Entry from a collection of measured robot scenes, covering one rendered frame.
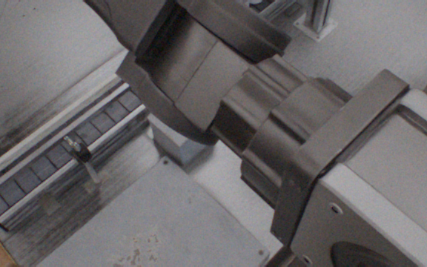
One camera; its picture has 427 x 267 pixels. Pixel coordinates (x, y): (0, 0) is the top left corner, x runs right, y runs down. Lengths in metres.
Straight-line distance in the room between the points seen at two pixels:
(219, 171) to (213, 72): 0.68
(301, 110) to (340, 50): 0.93
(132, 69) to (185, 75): 0.06
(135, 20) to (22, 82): 0.87
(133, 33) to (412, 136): 0.21
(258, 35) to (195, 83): 0.05
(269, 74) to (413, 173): 0.10
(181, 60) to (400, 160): 0.16
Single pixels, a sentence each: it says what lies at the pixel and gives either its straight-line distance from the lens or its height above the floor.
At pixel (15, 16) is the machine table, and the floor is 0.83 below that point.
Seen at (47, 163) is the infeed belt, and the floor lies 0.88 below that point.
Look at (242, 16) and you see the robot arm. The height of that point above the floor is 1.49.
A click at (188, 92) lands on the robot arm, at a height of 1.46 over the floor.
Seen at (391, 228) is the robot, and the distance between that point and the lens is 0.22.
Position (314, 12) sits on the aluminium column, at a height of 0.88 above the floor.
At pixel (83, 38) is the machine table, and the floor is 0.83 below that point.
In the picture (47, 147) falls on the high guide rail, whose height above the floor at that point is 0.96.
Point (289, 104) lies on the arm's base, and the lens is 0.26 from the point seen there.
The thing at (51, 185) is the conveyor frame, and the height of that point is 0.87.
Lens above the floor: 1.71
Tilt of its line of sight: 59 degrees down
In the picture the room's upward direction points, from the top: 2 degrees counter-clockwise
